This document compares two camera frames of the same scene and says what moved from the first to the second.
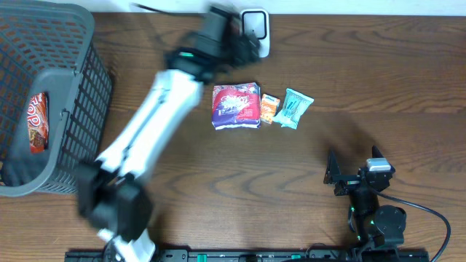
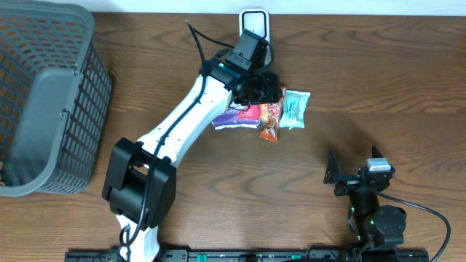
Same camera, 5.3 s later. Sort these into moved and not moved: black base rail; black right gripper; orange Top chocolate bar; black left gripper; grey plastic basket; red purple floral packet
Moved: black left gripper; orange Top chocolate bar
Not moved: black right gripper; grey plastic basket; red purple floral packet; black base rail
